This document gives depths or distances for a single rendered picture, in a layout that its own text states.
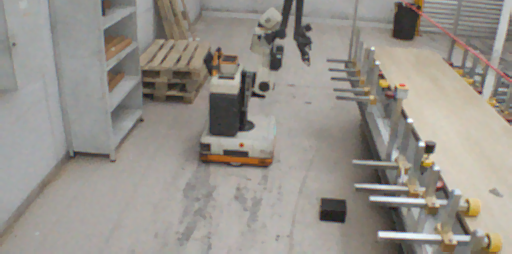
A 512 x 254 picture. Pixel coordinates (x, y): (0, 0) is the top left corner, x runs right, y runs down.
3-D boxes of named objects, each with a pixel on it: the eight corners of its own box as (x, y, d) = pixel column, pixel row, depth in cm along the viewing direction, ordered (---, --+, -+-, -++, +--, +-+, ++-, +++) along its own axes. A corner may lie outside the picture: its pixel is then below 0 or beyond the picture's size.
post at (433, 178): (411, 249, 204) (434, 167, 184) (409, 245, 207) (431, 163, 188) (417, 250, 204) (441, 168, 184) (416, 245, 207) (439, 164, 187)
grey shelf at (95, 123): (70, 158, 387) (47, -11, 324) (106, 117, 469) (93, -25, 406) (114, 162, 385) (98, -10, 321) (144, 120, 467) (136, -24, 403)
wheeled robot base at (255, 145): (198, 162, 388) (197, 137, 377) (210, 130, 446) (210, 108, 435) (272, 168, 384) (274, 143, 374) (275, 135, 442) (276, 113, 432)
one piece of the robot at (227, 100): (207, 147, 386) (207, 58, 352) (217, 121, 435) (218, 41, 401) (244, 150, 384) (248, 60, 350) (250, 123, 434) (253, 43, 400)
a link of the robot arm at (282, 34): (288, -19, 332) (288, -17, 323) (305, -14, 332) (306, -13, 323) (275, 35, 350) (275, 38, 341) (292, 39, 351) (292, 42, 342)
